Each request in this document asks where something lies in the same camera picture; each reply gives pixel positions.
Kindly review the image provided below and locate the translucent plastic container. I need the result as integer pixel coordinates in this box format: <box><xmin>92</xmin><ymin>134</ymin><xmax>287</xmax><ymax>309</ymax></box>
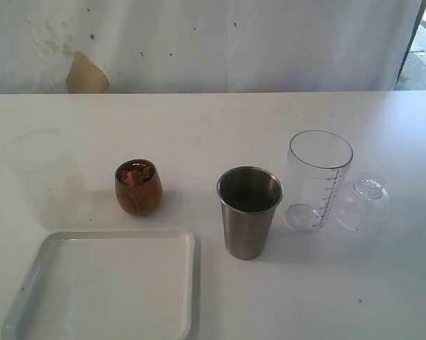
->
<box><xmin>1</xmin><ymin>128</ymin><xmax>91</xmax><ymax>230</ymax></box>

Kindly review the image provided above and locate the stainless steel tumbler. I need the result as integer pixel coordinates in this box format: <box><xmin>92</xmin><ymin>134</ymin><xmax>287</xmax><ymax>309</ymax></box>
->
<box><xmin>216</xmin><ymin>166</ymin><xmax>283</xmax><ymax>261</ymax></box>

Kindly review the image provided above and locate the white rectangular tray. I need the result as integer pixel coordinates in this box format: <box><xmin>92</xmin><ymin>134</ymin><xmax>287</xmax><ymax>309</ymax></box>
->
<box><xmin>0</xmin><ymin>229</ymin><xmax>198</xmax><ymax>339</ymax></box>

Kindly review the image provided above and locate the pile of coins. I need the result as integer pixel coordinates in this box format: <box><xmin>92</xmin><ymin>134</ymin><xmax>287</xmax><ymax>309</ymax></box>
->
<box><xmin>120</xmin><ymin>163</ymin><xmax>152</xmax><ymax>186</ymax></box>

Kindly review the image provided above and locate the clear measuring shaker cup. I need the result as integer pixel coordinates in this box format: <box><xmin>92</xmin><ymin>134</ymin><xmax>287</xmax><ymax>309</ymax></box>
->
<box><xmin>282</xmin><ymin>130</ymin><xmax>354</xmax><ymax>232</ymax></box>

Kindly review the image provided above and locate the clear dome lid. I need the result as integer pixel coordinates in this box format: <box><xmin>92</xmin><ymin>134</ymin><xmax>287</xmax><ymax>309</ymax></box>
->
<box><xmin>333</xmin><ymin>173</ymin><xmax>391</xmax><ymax>232</ymax></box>

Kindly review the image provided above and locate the brown wooden cup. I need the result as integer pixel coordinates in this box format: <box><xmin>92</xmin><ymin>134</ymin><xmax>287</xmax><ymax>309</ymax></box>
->
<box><xmin>114</xmin><ymin>159</ymin><xmax>162</xmax><ymax>216</ymax></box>

